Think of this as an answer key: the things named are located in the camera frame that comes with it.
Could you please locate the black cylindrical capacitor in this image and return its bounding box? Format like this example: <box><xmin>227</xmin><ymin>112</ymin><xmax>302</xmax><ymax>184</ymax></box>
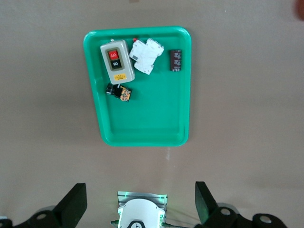
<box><xmin>169</xmin><ymin>49</ymin><xmax>182</xmax><ymax>72</ymax></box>

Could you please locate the green plastic tray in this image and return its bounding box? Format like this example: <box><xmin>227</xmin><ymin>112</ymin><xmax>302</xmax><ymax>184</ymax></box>
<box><xmin>83</xmin><ymin>25</ymin><xmax>192</xmax><ymax>147</ymax></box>

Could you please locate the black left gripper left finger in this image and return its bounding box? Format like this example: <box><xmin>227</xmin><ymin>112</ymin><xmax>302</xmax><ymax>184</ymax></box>
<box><xmin>23</xmin><ymin>182</ymin><xmax>87</xmax><ymax>228</ymax></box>

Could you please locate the grey push-button switch box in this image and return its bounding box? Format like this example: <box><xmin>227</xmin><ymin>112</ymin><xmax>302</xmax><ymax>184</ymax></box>
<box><xmin>100</xmin><ymin>39</ymin><xmax>136</xmax><ymax>86</ymax></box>

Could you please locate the white circuit breaker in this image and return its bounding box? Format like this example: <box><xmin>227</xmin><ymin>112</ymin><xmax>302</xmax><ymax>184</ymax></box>
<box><xmin>128</xmin><ymin>38</ymin><xmax>165</xmax><ymax>76</ymax></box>

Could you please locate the black and gold component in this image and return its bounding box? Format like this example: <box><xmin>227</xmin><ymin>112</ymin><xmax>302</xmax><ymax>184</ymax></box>
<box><xmin>105</xmin><ymin>83</ymin><xmax>133</xmax><ymax>103</ymax></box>

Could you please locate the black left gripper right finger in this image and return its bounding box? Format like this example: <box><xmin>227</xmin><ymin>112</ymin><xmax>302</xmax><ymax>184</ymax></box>
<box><xmin>194</xmin><ymin>181</ymin><xmax>241</xmax><ymax>228</ymax></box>

